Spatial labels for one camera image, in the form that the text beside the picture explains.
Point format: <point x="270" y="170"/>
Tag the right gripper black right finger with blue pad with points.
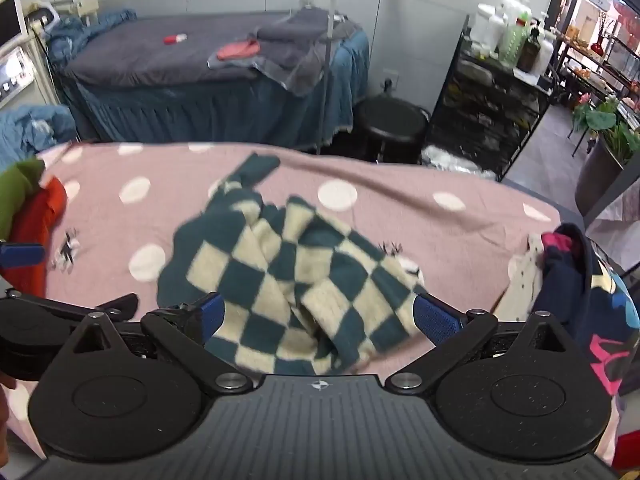
<point x="457" y="338"/>

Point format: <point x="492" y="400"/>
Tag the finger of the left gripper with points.
<point x="18" y="255"/>
<point x="121" y="309"/>

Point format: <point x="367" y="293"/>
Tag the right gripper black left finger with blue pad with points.
<point x="182" y="332"/>

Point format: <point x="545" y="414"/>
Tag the green cream checkered sweater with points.
<point x="304" y="293"/>

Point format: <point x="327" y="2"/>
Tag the red folded garment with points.
<point x="34" y="223"/>

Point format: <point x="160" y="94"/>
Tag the green folded garment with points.
<point x="18" y="183"/>

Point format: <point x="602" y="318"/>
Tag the pink polka dot bedsheet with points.
<point x="112" y="404"/>

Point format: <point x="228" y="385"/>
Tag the blue crumpled cloth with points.
<point x="31" y="129"/>

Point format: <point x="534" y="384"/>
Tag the dark blue patterned garment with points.
<point x="591" y="301"/>

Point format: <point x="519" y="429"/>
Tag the white machine with screen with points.
<point x="25" y="78"/>

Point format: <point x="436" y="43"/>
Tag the black round stool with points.
<point x="392" y="131"/>

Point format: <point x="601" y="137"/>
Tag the black trolley shelf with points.
<point x="485" y="113"/>

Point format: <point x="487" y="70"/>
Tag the potted green plant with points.
<point x="612" y="129"/>

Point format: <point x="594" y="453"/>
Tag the small red white item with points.
<point x="175" y="39"/>

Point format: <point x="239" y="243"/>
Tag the red pouch on bed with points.
<point x="239" y="50"/>

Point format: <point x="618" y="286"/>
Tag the dark glass bottle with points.
<point x="529" y="51"/>

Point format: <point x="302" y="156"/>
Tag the grey towel on bed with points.
<point x="292" y="49"/>

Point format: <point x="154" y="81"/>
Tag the white bottle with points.
<point x="545" y="53"/>

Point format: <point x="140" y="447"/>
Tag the green translucent bottle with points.
<point x="512" y="41"/>

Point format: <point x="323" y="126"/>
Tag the red vase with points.
<point x="603" y="23"/>

